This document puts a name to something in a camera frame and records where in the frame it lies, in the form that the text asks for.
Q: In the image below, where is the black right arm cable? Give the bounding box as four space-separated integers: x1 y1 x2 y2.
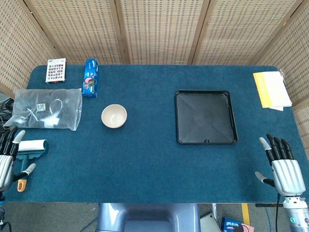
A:
274 193 282 232

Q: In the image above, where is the blue cookie box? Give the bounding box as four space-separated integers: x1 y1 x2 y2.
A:
82 58 99 99

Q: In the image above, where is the yellow and white booklet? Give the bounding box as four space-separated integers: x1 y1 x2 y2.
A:
253 71 293 112

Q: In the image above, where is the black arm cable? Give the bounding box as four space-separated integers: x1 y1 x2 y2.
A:
0 218 12 232
274 193 282 232

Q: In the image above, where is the blue felt table cover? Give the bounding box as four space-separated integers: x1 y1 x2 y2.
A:
4 64 309 203

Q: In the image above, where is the blue cookie pack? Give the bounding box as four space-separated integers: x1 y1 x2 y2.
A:
221 217 255 232

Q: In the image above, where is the black cable bundle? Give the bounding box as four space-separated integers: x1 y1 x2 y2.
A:
0 99 15 132

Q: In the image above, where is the black square plastic tray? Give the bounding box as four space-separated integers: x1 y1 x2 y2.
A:
174 89 239 145

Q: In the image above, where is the clear plastic bag with cables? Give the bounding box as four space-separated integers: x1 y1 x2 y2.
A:
3 88 83 131

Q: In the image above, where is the white box with coloured squares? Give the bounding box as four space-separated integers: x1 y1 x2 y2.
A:
45 58 67 85

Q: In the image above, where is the blue cable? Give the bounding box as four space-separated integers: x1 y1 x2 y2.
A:
265 207 275 232

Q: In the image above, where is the yellow floor tape strip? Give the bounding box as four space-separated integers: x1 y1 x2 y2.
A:
241 203 251 225

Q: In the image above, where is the teal lint roller orange tip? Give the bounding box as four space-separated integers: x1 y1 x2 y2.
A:
16 139 49 193

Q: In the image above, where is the small beige bowl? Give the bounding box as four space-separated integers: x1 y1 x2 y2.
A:
101 104 127 130

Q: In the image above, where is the blue-grey robot torso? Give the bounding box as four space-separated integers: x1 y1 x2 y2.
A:
96 203 201 232

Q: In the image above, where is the white flat device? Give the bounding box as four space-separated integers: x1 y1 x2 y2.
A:
199 212 222 232

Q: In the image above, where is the woven bamboo screen panel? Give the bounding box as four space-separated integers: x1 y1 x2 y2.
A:
253 0 309 145
115 0 211 65
24 0 126 65
190 0 305 66
0 0 57 97

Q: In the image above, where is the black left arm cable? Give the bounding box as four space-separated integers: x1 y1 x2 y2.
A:
0 218 12 232

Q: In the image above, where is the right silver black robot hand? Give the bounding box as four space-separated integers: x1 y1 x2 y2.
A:
255 133 306 197

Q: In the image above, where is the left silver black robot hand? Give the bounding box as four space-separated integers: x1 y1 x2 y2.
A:
0 126 36 193

